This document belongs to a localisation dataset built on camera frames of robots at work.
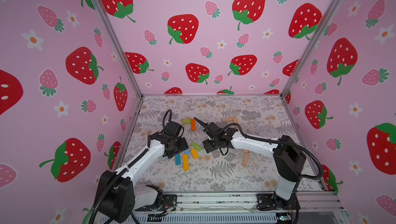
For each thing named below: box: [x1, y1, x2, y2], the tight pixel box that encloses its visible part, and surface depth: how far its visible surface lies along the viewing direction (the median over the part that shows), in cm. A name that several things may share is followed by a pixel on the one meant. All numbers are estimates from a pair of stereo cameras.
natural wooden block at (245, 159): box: [241, 152, 250, 167], surface depth 90 cm
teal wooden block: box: [175, 153, 181, 166], surface depth 90 cm
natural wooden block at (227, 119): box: [221, 117, 234, 123], surface depth 109 cm
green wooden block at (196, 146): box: [190, 141, 203, 152], surface depth 95 cm
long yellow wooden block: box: [182, 154, 190, 171], surface depth 89 cm
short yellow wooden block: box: [190, 148, 200, 159], surface depth 92 cm
